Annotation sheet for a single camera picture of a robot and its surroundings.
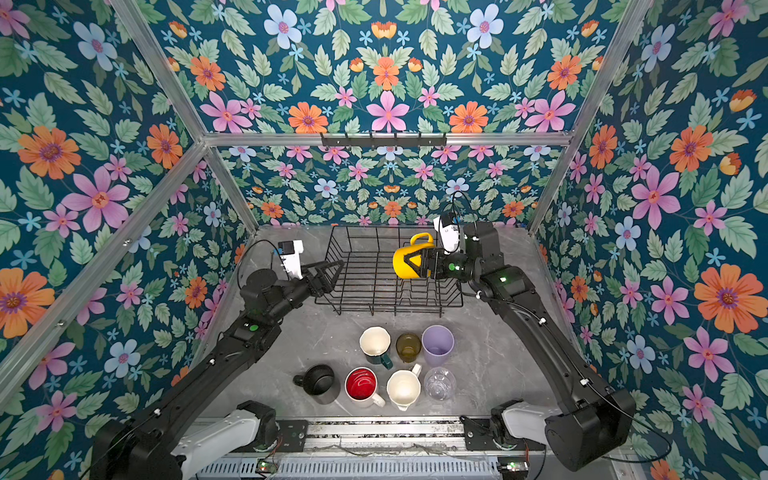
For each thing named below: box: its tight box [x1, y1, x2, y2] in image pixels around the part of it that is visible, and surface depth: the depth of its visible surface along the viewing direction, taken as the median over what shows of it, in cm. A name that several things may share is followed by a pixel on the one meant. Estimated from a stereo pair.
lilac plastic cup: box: [421, 324, 455, 367], surface depth 82 cm
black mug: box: [293, 364, 335, 396], surface depth 79 cm
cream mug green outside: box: [359, 326, 394, 370], surface depth 82 cm
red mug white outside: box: [344, 366, 386, 408], surface depth 77 cm
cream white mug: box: [387, 364, 422, 411], surface depth 76 cm
